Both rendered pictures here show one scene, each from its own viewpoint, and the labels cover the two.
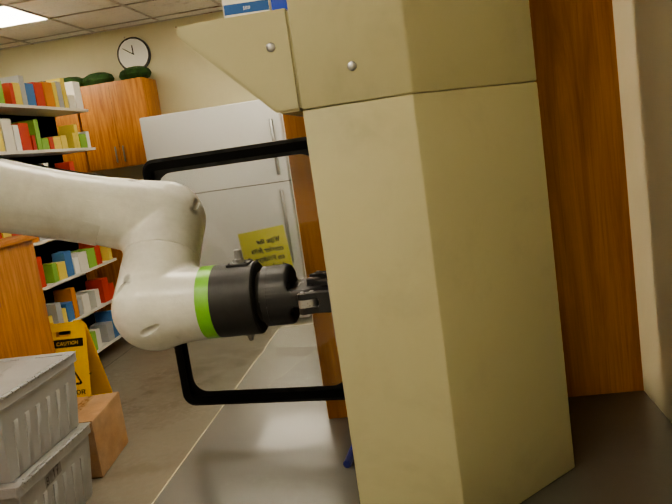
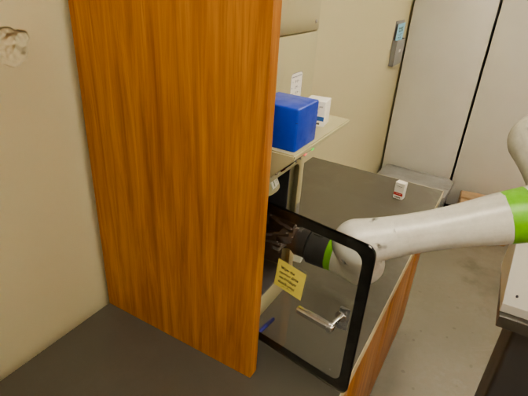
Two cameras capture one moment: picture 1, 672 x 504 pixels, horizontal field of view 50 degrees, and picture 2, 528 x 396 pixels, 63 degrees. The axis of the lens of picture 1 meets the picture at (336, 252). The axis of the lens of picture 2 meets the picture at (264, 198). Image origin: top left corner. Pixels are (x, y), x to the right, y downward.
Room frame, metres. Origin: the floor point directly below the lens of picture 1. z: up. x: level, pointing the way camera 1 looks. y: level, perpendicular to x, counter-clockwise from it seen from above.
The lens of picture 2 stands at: (1.83, 0.31, 1.83)
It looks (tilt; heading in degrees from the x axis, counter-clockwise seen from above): 28 degrees down; 201
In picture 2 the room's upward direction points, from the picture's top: 4 degrees clockwise
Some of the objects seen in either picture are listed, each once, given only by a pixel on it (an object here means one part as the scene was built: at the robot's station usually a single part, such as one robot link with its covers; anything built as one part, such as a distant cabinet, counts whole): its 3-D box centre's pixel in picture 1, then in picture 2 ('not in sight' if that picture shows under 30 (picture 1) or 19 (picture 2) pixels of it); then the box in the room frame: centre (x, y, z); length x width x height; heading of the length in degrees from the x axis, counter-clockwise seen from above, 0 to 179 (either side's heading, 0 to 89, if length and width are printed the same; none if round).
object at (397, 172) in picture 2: not in sight; (409, 196); (-1.81, 0.30, 0.17); 0.60 x 0.42 x 0.33; 80
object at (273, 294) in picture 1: (300, 292); not in sight; (0.87, 0.05, 1.20); 0.09 x 0.08 x 0.07; 81
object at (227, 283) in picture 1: (242, 295); not in sight; (0.88, 0.12, 1.20); 0.09 x 0.06 x 0.12; 171
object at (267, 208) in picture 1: (252, 278); (299, 296); (1.08, 0.13, 1.19); 0.30 x 0.01 x 0.40; 73
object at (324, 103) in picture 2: (246, 1); (317, 111); (0.82, 0.06, 1.54); 0.05 x 0.05 x 0.06; 0
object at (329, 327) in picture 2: not in sight; (320, 315); (1.13, 0.19, 1.20); 0.10 x 0.05 x 0.03; 73
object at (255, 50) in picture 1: (271, 79); (301, 150); (0.89, 0.05, 1.46); 0.32 x 0.11 x 0.10; 172
